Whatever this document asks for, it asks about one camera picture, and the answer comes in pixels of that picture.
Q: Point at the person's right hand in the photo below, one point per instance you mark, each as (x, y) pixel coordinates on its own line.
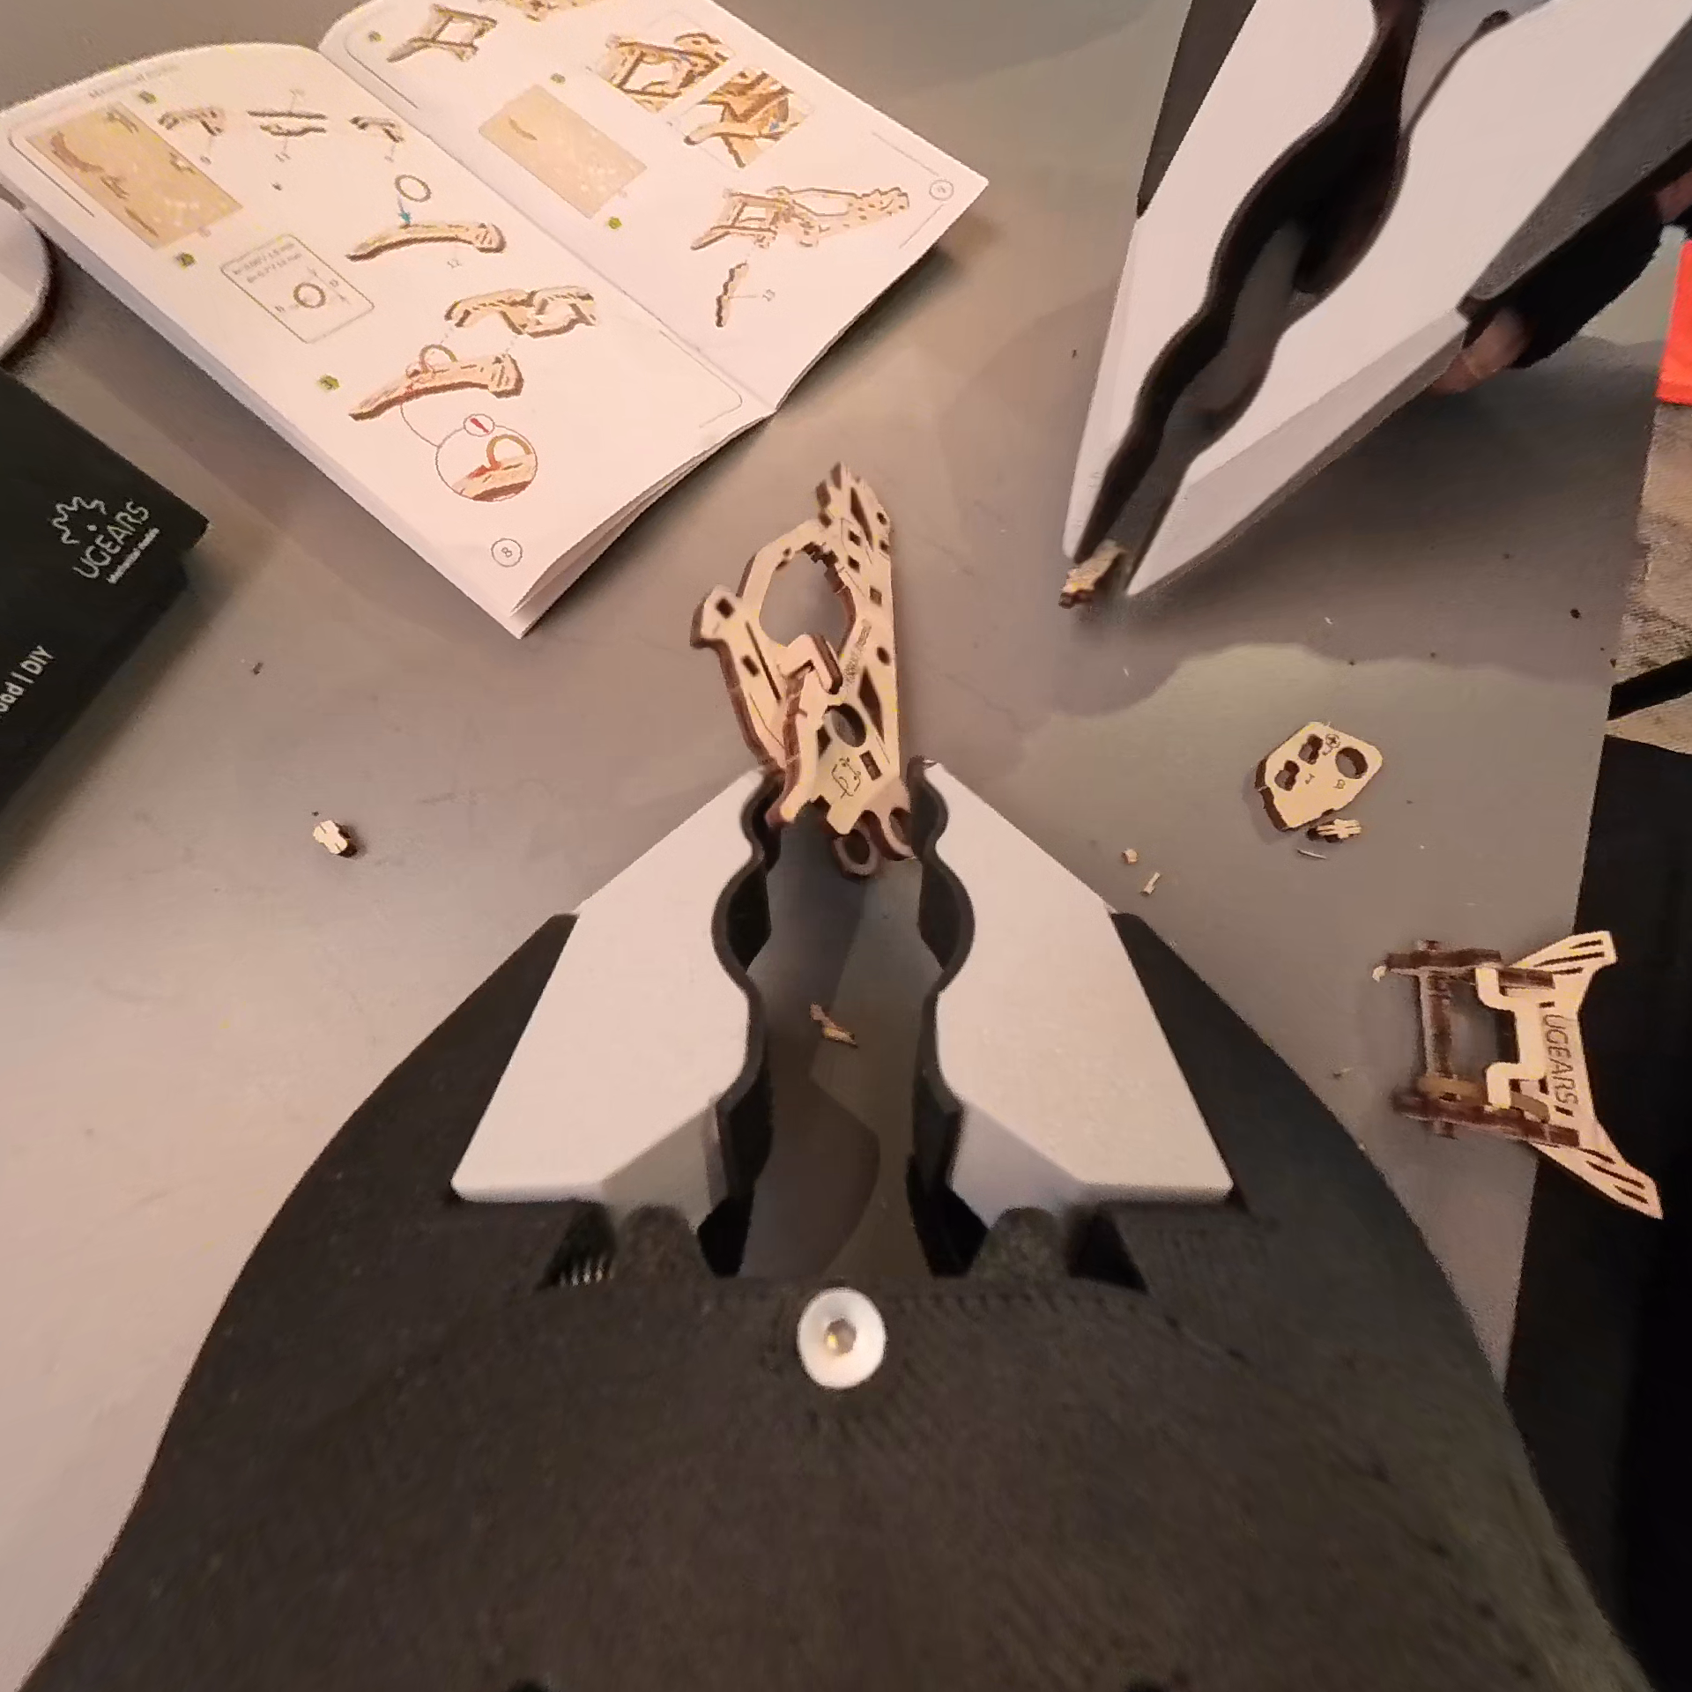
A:
(1573, 298)

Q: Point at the small wooden peg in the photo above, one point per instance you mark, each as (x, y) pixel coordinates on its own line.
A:
(1091, 581)

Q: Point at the small wooden connector piece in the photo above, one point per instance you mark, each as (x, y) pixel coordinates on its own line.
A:
(332, 839)

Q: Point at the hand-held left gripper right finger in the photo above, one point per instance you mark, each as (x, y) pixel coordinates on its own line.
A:
(1071, 1044)

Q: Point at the orange object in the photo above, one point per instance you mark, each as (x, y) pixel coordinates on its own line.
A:
(1676, 331)

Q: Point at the small wooden scrap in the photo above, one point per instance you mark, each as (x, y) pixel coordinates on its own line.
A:
(831, 1025)

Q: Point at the open instruction booklet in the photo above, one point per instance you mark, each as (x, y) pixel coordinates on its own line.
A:
(555, 239)

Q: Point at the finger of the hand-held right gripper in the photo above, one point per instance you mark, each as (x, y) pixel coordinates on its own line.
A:
(1178, 306)
(1375, 331)

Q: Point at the wooden model stand assembly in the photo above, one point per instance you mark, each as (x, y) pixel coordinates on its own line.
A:
(1539, 1044)

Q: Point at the small wooden plate with holes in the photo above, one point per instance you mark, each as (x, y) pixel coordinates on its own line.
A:
(1289, 781)

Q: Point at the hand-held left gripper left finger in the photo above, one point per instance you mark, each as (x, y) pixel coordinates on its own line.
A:
(596, 1044)

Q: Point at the black cardboard box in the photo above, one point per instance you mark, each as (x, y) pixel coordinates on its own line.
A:
(78, 596)

